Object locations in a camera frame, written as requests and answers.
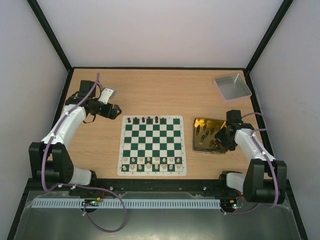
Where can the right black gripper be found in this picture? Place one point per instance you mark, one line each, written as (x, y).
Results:
(220, 136)

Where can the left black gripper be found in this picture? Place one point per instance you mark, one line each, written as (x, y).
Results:
(113, 114)

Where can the gold tin with dark pieces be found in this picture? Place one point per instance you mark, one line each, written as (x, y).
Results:
(203, 136)

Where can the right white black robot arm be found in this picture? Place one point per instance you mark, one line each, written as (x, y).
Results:
(265, 179)

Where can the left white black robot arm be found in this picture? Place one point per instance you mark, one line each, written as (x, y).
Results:
(50, 160)

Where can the green white chess board mat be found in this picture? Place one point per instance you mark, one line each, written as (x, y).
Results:
(152, 140)

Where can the silver tin lid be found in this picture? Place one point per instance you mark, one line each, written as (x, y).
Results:
(232, 88)

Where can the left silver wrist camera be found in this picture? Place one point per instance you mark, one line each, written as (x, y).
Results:
(106, 95)

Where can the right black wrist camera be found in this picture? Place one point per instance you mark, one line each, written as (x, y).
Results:
(233, 117)

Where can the black mounting rail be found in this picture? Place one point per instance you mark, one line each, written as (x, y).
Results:
(206, 188)

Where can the grey slotted cable duct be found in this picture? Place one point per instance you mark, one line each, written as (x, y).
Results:
(72, 203)

